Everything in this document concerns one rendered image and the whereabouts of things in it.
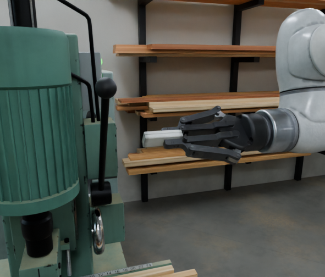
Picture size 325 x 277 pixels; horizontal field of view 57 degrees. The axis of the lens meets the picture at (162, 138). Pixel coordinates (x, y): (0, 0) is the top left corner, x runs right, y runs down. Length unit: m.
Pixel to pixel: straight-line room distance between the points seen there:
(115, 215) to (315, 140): 0.53
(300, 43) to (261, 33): 2.88
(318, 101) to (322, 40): 0.11
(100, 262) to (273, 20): 3.09
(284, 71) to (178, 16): 2.49
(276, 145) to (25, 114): 0.45
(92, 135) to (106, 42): 2.18
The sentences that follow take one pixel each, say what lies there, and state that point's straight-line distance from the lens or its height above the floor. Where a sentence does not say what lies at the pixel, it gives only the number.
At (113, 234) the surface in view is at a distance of 0.88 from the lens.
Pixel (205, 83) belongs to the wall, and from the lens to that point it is 3.20.
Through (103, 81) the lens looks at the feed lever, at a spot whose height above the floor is 1.42.
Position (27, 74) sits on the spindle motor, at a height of 1.44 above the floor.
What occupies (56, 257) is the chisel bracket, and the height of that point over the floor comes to 1.07.
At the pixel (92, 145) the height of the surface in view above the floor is 1.24.
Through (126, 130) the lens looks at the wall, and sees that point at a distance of 3.01.
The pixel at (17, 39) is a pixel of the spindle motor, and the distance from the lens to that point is 0.51.
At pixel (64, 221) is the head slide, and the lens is 0.77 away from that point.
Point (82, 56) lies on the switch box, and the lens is 0.86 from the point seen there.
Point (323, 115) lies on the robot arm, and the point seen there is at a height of 1.35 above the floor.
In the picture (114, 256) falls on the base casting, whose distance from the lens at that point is 1.12.
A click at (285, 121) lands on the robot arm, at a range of 0.61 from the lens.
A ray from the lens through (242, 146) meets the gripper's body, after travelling 0.57.
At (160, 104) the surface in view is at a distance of 2.56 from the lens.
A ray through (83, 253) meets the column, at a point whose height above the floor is 0.92.
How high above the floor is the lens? 1.45
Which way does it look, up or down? 14 degrees down
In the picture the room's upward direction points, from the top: straight up
